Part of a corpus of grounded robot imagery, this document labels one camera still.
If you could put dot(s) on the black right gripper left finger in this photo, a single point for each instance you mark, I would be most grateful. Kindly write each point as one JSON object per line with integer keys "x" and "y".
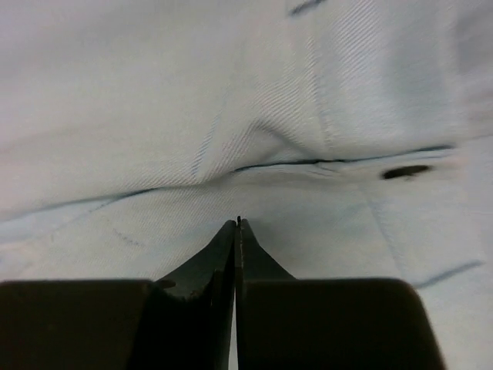
{"x": 181, "y": 321}

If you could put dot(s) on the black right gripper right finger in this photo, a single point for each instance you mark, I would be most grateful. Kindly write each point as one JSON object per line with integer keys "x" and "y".
{"x": 358, "y": 323}

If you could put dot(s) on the light blue trousers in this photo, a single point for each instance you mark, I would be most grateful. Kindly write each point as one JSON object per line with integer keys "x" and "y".
{"x": 354, "y": 136}

